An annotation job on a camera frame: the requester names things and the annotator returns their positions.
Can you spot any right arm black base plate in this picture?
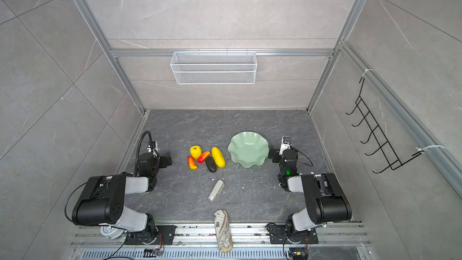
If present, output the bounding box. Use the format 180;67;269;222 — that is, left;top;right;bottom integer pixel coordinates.
265;223;319;244

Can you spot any yellow fake round fruit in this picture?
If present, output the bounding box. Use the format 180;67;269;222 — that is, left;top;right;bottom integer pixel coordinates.
190;145;202;160

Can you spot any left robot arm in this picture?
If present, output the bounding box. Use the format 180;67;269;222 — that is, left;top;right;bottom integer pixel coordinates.
71;152;172;244

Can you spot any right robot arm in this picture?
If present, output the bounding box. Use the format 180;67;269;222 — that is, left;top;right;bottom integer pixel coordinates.
268;148;352;241

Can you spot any beige patterned slipper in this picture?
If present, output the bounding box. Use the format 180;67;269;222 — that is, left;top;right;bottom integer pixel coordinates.
214;209;233;254

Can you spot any black corrugated cable hose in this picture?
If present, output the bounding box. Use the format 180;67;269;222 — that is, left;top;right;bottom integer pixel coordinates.
134;130;154;176

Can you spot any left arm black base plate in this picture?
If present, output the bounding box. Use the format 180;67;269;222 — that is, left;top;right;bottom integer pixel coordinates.
125;225;177;245

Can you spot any red yellow fake mango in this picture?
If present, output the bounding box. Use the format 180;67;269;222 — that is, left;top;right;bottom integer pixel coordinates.
188;156;198;170

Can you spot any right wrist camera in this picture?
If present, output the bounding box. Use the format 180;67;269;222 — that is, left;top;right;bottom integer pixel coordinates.
280;136;291;154

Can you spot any red orange fake mango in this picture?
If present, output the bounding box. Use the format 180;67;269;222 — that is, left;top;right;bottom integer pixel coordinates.
197;151;211;164

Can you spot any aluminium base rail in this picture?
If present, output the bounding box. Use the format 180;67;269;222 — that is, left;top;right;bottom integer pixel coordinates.
70;223;372;250

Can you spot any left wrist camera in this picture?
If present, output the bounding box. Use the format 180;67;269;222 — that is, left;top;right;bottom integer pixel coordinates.
148;141;160;158

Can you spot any white remote-like stick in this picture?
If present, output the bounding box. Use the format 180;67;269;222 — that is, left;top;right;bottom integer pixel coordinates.
208;179;225;202

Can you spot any white wire mesh basket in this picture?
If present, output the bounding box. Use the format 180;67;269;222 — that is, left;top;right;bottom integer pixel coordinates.
170;51;257;85

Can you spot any yellow fake long fruit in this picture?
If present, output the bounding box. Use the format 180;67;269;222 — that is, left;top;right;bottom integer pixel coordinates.
211;147;226;169

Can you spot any black wire hook rack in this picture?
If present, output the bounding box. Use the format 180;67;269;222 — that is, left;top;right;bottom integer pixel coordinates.
345;78;424;174

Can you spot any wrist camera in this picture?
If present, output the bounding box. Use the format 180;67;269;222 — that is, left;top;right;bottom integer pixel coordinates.
148;141;160;158
280;136;291;154

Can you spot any light green wavy bowl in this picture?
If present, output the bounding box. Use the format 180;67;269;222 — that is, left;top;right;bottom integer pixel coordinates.
227;131;270;169

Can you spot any dark fake avocado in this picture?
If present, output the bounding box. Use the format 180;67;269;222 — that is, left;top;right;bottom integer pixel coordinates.
205;156;217;173

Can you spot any white round clock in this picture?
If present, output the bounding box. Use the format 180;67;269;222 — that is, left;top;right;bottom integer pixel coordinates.
100;226;125;240

